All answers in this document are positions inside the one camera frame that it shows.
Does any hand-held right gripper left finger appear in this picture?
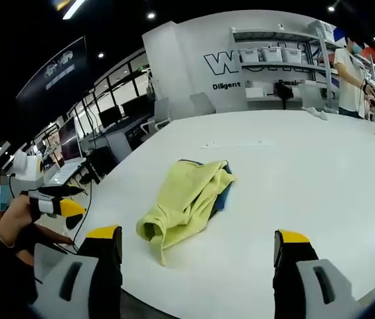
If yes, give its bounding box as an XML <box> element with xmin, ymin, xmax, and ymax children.
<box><xmin>29</xmin><ymin>225</ymin><xmax>124</xmax><ymax>319</ymax></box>

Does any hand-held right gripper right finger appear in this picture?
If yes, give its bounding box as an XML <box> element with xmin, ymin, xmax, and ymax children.
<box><xmin>272</xmin><ymin>229</ymin><xmax>365</xmax><ymax>319</ymax></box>

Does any yellow-green garment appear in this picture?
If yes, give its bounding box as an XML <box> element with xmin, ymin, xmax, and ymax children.
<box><xmin>136</xmin><ymin>158</ymin><xmax>239</xmax><ymax>266</ymax></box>

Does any open silver laptop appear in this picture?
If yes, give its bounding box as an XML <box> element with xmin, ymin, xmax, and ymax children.
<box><xmin>45</xmin><ymin>158</ymin><xmax>88</xmax><ymax>186</ymax></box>

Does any white and yellow machine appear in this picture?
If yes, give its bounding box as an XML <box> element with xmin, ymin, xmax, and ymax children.
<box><xmin>10</xmin><ymin>148</ymin><xmax>45</xmax><ymax>183</ymax></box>

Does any monitor with pinkish screen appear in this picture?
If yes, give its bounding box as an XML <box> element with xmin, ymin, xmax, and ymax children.
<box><xmin>57</xmin><ymin>117</ymin><xmax>82</xmax><ymax>161</ymax></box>

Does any dark office desk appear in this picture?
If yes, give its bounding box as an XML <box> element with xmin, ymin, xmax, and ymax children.
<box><xmin>89</xmin><ymin>112</ymin><xmax>157</xmax><ymax>157</ymax></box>

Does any black computer monitor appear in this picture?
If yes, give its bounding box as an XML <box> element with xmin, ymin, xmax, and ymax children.
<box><xmin>97</xmin><ymin>105</ymin><xmax>122</xmax><ymax>129</ymax></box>
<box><xmin>120</xmin><ymin>94</ymin><xmax>151</xmax><ymax>116</ymax></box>

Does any white office chair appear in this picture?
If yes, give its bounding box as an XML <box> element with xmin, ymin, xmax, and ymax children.
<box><xmin>140</xmin><ymin>97</ymin><xmax>172</xmax><ymax>134</ymax></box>

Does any grey office chair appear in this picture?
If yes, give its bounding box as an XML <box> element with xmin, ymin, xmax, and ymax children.
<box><xmin>189</xmin><ymin>92</ymin><xmax>215</xmax><ymax>116</ymax></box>

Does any crumpled white cloth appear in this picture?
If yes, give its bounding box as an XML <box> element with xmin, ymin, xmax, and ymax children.
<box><xmin>301</xmin><ymin>105</ymin><xmax>330</xmax><ymax>121</ymax></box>

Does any long ceiling strip light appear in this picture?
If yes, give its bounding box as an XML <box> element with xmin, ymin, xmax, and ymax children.
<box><xmin>61</xmin><ymin>0</ymin><xmax>86</xmax><ymax>20</ymax></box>

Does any black office chair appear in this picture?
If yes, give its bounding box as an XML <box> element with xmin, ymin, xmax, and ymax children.
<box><xmin>273</xmin><ymin>80</ymin><xmax>295</xmax><ymax>111</ymax></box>

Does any white flat box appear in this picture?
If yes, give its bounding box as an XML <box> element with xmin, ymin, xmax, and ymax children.
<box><xmin>245</xmin><ymin>86</ymin><xmax>269</xmax><ymax>99</ymax></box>

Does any white storage bin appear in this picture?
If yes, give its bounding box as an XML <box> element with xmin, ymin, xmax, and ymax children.
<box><xmin>282</xmin><ymin>47</ymin><xmax>304</xmax><ymax>63</ymax></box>
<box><xmin>261</xmin><ymin>45</ymin><xmax>284</xmax><ymax>63</ymax></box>
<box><xmin>239</xmin><ymin>47</ymin><xmax>262</xmax><ymax>63</ymax></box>

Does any white metal shelf rack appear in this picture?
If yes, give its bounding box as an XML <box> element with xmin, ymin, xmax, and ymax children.
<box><xmin>229</xmin><ymin>19</ymin><xmax>343</xmax><ymax>111</ymax></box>

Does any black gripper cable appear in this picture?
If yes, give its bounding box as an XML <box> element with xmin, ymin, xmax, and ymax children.
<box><xmin>37</xmin><ymin>185</ymin><xmax>93</xmax><ymax>249</ymax></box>

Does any thin wrist bracelet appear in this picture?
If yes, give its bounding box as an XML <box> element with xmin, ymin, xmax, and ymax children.
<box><xmin>0</xmin><ymin>227</ymin><xmax>16</xmax><ymax>249</ymax></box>

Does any large dark wall screen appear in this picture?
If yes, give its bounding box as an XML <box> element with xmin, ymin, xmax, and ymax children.
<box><xmin>15</xmin><ymin>35</ymin><xmax>88</xmax><ymax>111</ymax></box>

